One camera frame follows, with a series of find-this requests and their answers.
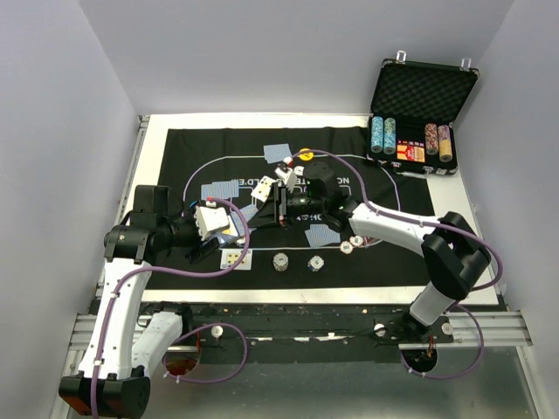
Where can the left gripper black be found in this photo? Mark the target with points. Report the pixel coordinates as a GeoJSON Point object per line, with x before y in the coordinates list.
{"type": "Point", "coordinates": [196, 252]}

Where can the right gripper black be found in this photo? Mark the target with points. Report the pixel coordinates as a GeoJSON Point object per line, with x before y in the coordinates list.
{"type": "Point", "coordinates": [273, 212]}

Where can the blue yellow card box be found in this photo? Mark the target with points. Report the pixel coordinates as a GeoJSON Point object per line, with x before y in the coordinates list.
{"type": "Point", "coordinates": [228, 236]}

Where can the blue backed card deck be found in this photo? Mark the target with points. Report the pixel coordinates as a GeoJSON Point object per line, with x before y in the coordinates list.
{"type": "Point", "coordinates": [248, 213]}

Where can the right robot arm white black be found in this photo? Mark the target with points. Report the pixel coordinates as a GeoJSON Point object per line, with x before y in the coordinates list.
{"type": "Point", "coordinates": [454, 256]}

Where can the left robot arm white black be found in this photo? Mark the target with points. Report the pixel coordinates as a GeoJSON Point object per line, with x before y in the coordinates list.
{"type": "Point", "coordinates": [114, 376]}

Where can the grey white chip stack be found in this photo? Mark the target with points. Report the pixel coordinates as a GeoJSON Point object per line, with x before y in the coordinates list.
{"type": "Point", "coordinates": [280, 261]}

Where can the black poker felt mat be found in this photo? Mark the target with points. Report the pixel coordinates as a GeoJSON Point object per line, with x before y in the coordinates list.
{"type": "Point", "coordinates": [193, 157]}

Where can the blue white chip stack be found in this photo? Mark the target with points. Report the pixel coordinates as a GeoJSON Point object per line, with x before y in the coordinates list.
{"type": "Point", "coordinates": [315, 263]}

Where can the yellow dealer button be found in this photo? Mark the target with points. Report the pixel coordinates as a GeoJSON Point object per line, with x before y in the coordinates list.
{"type": "Point", "coordinates": [306, 154]}

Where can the light blue chip row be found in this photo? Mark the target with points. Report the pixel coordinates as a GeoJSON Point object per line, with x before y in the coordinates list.
{"type": "Point", "coordinates": [376, 134]}

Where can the teal chip row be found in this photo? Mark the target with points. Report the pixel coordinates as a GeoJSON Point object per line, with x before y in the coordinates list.
{"type": "Point", "coordinates": [389, 136]}

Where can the red card deck in case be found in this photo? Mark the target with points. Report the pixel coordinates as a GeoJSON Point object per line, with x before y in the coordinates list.
{"type": "Point", "coordinates": [413, 151]}

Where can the red chip row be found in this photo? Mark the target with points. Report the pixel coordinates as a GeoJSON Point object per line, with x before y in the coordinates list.
{"type": "Point", "coordinates": [431, 138]}

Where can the black aluminium chip case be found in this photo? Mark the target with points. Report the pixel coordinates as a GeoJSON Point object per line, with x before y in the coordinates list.
{"type": "Point", "coordinates": [415, 94]}

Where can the purple yellow chip row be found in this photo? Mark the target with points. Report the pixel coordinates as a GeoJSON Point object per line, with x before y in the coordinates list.
{"type": "Point", "coordinates": [444, 143]}

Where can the white table board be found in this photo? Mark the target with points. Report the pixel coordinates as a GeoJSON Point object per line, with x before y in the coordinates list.
{"type": "Point", "coordinates": [448, 193]}

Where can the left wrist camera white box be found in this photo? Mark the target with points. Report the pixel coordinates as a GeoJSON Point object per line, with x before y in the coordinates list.
{"type": "Point", "coordinates": [210, 221]}

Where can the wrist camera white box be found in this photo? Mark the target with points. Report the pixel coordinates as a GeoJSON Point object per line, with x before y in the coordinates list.
{"type": "Point", "coordinates": [210, 221]}
{"type": "Point", "coordinates": [286, 175]}

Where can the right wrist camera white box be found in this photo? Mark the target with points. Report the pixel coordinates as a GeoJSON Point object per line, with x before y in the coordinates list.
{"type": "Point", "coordinates": [286, 175]}

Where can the aluminium mounting rail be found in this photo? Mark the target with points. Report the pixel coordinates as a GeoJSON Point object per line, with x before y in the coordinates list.
{"type": "Point", "coordinates": [506, 329]}

